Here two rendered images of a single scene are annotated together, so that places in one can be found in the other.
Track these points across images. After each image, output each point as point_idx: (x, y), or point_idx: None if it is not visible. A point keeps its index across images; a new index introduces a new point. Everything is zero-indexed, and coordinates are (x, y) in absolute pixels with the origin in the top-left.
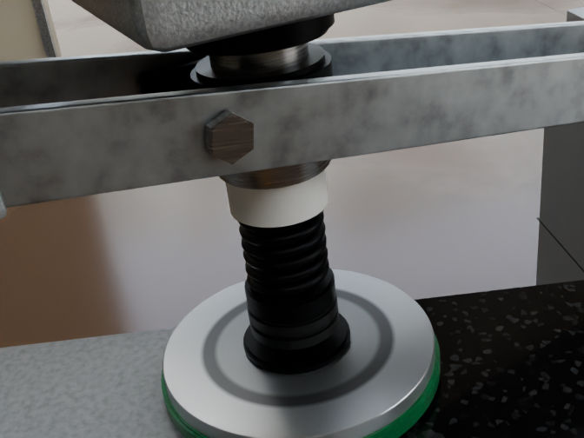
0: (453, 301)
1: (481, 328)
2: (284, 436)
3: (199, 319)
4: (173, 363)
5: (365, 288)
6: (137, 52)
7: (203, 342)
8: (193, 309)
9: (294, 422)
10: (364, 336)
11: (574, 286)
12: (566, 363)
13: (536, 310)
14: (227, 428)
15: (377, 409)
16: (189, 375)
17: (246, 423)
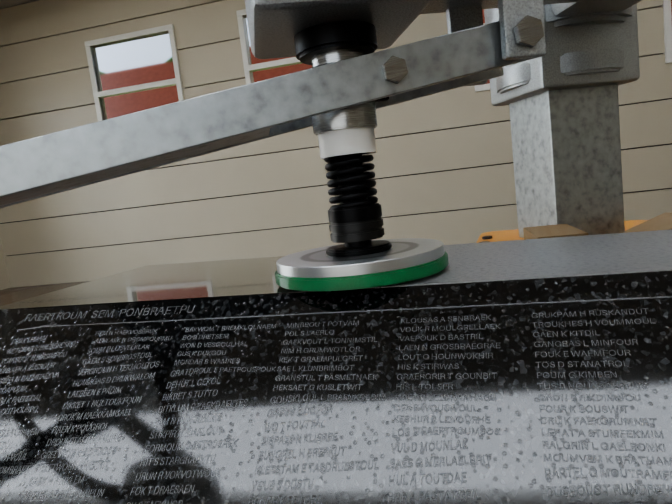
0: (239, 293)
1: (244, 286)
2: (384, 239)
3: (417, 251)
4: (436, 243)
5: (297, 262)
6: (400, 46)
7: (416, 247)
8: (421, 253)
9: None
10: (321, 253)
11: (162, 298)
12: (229, 280)
13: (203, 291)
14: (409, 238)
15: (339, 244)
16: (427, 242)
17: (400, 239)
